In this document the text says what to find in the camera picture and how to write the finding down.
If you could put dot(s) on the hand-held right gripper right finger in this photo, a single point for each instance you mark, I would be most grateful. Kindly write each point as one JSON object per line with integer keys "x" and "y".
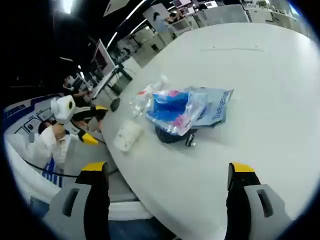
{"x": 240, "y": 200}

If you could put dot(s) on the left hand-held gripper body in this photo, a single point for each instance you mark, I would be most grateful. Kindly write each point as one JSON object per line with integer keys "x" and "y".
{"x": 63, "y": 107}

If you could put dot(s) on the white table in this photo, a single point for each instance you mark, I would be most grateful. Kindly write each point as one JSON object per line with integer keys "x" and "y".
{"x": 225, "y": 162}

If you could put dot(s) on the open laptop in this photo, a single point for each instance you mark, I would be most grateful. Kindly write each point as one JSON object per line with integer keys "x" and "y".
{"x": 102, "y": 57}

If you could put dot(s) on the straight ceiling light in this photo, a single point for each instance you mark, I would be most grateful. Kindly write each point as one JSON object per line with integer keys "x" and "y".
{"x": 67, "y": 5}

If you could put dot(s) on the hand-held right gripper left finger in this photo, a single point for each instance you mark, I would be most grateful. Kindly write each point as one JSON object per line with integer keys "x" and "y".
{"x": 96, "y": 200}

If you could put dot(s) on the white blue wall board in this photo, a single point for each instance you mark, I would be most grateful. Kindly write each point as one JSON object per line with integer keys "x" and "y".
{"x": 22, "y": 115}

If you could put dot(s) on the person's left hand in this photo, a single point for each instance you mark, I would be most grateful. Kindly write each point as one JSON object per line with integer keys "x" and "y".
{"x": 58, "y": 131}

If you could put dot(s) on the patterned paper cup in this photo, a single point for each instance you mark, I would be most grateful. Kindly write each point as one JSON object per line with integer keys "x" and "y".
{"x": 127, "y": 135}

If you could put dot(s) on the small black pouch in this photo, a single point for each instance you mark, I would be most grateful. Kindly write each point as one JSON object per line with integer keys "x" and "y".
{"x": 115, "y": 105}

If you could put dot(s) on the curved ceiling light strip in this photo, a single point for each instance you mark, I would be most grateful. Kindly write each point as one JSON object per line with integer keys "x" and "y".
{"x": 112, "y": 40}

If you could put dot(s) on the blue plastic bag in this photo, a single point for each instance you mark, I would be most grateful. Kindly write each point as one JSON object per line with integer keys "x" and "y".
{"x": 167, "y": 105}

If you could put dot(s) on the ceiling air vent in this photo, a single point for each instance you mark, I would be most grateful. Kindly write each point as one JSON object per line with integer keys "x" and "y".
{"x": 120, "y": 6}

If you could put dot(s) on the black laptop stand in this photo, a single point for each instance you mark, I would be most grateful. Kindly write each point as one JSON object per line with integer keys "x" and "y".
{"x": 122, "y": 77}

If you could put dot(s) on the clear plastic water bottle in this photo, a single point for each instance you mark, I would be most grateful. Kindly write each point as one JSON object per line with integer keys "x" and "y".
{"x": 140, "y": 105}

